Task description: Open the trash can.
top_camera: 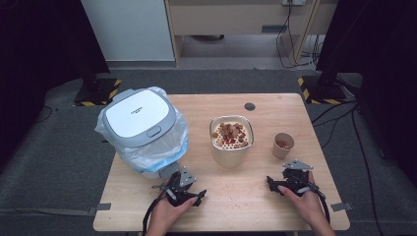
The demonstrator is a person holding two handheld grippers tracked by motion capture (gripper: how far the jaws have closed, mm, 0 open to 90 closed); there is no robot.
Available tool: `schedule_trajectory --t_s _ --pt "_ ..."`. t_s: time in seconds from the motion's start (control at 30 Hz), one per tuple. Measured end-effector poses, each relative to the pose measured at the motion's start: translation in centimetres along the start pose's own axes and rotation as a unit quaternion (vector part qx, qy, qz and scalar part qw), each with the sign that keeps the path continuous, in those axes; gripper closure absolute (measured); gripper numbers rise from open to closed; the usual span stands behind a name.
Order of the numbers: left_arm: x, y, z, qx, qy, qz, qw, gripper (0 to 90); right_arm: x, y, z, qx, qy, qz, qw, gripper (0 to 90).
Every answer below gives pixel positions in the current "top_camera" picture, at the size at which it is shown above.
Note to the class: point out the light wooden desk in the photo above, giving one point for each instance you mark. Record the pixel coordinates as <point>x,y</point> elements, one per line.
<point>223,19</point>

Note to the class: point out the person's right hand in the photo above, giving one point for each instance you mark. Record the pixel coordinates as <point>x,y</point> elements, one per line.
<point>311,208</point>

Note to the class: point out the trash bin with plastic bag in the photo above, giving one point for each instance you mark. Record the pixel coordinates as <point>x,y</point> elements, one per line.
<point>164,154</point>

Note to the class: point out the black curtain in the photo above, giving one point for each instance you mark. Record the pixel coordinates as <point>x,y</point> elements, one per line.
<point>32,65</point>
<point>387,65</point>

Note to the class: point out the brown paper cup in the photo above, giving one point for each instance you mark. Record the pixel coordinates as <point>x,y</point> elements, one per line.
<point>278,153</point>

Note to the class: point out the white power strip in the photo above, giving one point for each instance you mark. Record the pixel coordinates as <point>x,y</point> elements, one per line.
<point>294,2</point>

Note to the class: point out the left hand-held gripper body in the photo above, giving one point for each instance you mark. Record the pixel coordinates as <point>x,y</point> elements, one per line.
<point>178,191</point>

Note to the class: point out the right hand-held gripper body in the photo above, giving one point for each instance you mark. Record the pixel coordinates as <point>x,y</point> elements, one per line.
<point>296,182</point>

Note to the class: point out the white cabinet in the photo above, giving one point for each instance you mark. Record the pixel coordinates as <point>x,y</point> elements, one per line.
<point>131,26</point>

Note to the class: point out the grey white trash can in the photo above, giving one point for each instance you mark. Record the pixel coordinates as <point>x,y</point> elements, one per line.
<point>167,170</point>

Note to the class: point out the grey white trash can lid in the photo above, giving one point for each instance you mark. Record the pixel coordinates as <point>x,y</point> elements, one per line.
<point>141,111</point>

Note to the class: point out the small reddish food scraps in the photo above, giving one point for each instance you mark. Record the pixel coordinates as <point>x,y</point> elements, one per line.
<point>284,144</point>

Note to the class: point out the grey round table grommet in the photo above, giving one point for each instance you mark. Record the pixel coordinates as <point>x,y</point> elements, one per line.
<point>249,106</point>

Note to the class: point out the beige strainer container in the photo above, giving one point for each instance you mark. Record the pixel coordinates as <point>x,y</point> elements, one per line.
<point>229,159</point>

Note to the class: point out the black stand with striped base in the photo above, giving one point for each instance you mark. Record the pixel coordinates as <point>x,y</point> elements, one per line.
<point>98,90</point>
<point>323,90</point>

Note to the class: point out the grey desk label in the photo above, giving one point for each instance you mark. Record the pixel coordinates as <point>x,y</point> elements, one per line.
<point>274,29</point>

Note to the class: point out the person's left hand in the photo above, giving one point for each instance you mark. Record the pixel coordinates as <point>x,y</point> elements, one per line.
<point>165,218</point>

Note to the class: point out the food scraps pile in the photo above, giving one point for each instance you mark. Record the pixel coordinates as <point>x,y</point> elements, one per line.
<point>229,131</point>

